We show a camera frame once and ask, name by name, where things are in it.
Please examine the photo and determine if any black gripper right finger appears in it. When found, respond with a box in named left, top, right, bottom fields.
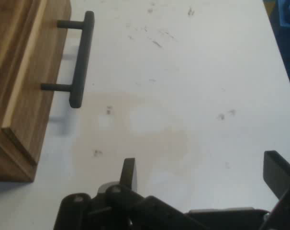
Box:
left=259, top=150, right=290, bottom=230

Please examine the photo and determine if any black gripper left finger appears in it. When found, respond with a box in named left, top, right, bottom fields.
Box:
left=53, top=157, right=208, bottom=230

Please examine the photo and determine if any wooden drawer with black handle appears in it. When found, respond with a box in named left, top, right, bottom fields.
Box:
left=1, top=0, right=95, bottom=166

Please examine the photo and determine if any brown wooden cabinet box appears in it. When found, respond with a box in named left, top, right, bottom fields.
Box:
left=0, top=0, right=49, bottom=183

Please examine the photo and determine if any blue plastic block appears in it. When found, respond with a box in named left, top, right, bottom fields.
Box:
left=275, top=0, right=290, bottom=27

